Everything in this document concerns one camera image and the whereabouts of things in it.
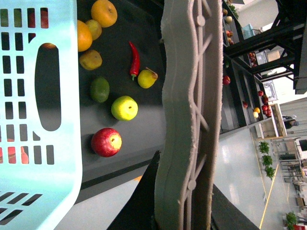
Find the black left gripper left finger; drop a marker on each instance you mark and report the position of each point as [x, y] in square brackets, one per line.
[138, 212]

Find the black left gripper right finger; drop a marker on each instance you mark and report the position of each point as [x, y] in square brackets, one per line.
[225, 216]

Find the grey basket handle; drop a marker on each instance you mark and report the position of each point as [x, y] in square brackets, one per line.
[192, 100]

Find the light blue shopping basket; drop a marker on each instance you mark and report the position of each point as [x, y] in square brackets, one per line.
[40, 134]

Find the red yellow apple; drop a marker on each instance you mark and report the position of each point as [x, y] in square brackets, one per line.
[106, 142]

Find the green apple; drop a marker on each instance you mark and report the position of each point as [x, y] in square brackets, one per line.
[124, 108]

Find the green lime right side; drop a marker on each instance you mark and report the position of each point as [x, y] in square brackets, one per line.
[99, 89]

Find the yellow pear with stem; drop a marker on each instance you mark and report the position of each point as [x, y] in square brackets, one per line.
[147, 78]

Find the red chili pepper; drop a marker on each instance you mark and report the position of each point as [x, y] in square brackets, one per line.
[135, 65]

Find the yellow orange fruit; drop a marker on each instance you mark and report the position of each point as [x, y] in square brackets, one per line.
[84, 36]

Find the small yellow green fruit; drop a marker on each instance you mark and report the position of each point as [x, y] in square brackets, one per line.
[95, 28]

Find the yellow pear rear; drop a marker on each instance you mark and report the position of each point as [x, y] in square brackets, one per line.
[104, 12]

